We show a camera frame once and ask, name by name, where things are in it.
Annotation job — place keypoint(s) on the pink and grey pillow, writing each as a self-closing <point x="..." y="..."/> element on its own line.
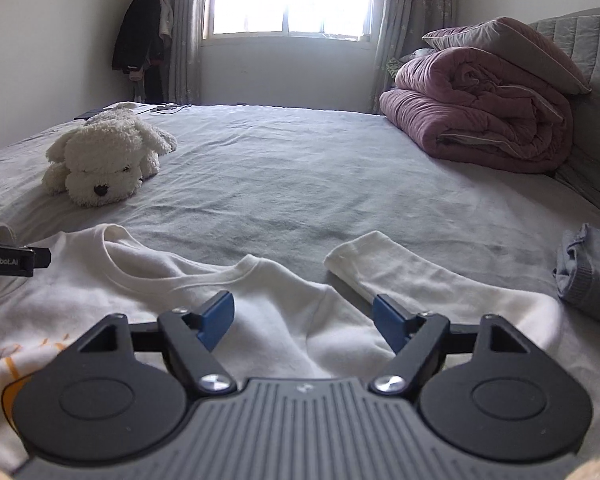
<point x="520" y="45"/>

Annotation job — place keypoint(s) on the grey bed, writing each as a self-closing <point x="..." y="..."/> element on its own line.
<point x="305" y="185"/>

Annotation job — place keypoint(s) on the grey patterned curtain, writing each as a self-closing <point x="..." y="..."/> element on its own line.
<point x="410" y="10"/>
<point x="185" y="35"/>

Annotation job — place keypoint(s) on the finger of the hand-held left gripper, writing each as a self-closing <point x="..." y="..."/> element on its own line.
<point x="41" y="257"/>

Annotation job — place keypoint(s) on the grey padded headboard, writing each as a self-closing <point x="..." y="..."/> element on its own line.
<point x="595" y="110"/>

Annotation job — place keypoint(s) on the white printed sweatshirt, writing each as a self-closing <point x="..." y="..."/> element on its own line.
<point x="280" y="300"/>

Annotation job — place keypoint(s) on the light hanging garment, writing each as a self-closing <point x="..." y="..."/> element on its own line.
<point x="165" y="15"/>

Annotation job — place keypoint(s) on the grey folded sweater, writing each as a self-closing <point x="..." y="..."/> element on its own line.
<point x="592" y="275"/>

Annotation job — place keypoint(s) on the dark hanging jacket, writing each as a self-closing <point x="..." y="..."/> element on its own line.
<point x="137" y="35"/>

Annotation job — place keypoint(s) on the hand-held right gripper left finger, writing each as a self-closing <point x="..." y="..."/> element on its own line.
<point x="219" y="317"/>

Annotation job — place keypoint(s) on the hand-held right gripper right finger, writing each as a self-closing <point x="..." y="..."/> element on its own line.
<point x="387" y="322"/>

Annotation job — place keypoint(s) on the black tablet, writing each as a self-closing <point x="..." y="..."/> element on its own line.
<point x="87" y="113"/>

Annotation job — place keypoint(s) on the white plush dog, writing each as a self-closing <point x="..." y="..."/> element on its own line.
<point x="105" y="155"/>

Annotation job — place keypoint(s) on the pink folded quilt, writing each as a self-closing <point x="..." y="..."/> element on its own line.
<point x="470" y="110"/>

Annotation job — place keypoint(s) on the green patterned cloth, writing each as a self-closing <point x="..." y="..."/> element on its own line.
<point x="397" y="65"/>

